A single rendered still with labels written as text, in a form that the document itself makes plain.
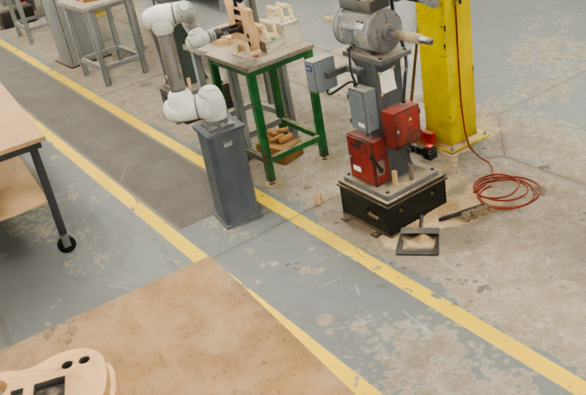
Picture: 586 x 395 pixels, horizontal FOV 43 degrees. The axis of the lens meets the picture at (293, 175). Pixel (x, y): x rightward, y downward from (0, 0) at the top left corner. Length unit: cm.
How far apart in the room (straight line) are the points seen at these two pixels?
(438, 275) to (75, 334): 219
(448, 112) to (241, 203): 168
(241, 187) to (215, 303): 222
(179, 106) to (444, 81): 194
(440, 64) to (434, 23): 30
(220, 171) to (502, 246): 185
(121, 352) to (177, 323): 22
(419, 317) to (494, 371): 55
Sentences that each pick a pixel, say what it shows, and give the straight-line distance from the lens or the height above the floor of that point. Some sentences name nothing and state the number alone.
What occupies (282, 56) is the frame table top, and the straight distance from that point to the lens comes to 531.
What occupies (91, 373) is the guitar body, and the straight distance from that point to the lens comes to 255.
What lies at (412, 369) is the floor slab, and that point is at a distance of 379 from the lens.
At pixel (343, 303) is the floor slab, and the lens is 423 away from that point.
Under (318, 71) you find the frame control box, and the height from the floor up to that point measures 106.
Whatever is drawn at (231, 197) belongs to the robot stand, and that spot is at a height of 22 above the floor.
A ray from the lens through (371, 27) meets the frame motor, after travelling 434.
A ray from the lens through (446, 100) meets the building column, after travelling 559.
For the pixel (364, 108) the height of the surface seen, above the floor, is 83.
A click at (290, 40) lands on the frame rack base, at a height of 97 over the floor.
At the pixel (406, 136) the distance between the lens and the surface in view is 456.
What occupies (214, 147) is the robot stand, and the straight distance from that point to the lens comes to 486.
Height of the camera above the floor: 257
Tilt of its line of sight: 27 degrees down
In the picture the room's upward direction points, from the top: 10 degrees counter-clockwise
